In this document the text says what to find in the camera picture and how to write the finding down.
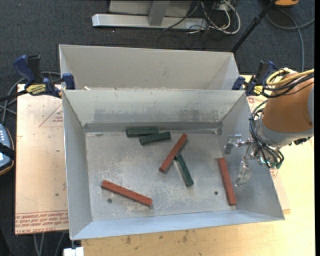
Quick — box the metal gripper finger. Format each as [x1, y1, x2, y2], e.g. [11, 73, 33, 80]
[223, 134, 243, 155]
[234, 155, 252, 187]

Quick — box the red-brown flat block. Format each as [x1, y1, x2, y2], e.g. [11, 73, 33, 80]
[158, 132, 189, 174]
[100, 179, 154, 208]
[216, 157, 238, 207]

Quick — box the dark green flat block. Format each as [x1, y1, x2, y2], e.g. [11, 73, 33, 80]
[125, 126, 160, 138]
[138, 131, 173, 146]
[173, 153, 195, 188]

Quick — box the grey metal bin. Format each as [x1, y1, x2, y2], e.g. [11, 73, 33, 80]
[58, 44, 286, 241]

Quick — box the brown cardboard board, red print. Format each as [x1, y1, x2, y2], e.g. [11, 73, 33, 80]
[14, 83, 292, 236]

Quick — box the black cylinder on white bracket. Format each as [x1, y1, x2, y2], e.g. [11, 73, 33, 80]
[289, 136, 312, 147]

